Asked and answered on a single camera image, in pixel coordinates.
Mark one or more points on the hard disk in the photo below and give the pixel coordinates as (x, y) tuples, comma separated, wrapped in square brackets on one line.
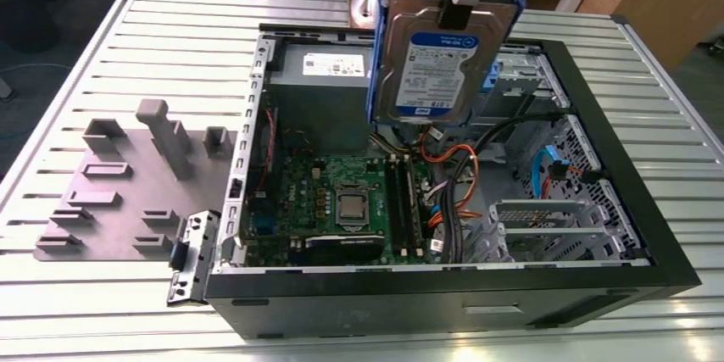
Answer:
[(429, 78)]

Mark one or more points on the grey metal disk bay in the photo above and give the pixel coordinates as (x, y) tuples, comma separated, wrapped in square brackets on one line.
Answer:
[(553, 230)]

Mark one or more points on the blue drive latch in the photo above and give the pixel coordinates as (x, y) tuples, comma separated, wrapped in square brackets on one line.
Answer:
[(493, 78)]

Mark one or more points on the grey metal drive cage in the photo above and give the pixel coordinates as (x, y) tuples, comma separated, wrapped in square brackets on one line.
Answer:
[(520, 78)]

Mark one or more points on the grey power supply unit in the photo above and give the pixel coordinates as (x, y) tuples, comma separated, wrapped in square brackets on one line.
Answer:
[(322, 116)]

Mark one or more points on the black RAM stick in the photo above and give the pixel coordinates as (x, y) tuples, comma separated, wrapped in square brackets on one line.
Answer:
[(413, 205)]

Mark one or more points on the green motherboard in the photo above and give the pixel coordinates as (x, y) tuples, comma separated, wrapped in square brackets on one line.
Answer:
[(305, 175)]

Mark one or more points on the silver CPU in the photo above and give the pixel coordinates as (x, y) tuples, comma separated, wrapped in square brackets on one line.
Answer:
[(353, 207)]

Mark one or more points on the black graphics card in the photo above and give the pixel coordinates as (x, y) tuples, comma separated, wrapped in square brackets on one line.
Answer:
[(345, 246)]

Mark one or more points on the black open PC case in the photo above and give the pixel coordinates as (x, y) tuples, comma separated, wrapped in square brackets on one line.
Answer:
[(396, 307)]

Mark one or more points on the hinged metal slot bracket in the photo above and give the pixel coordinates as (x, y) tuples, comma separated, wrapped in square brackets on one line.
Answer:
[(194, 260)]

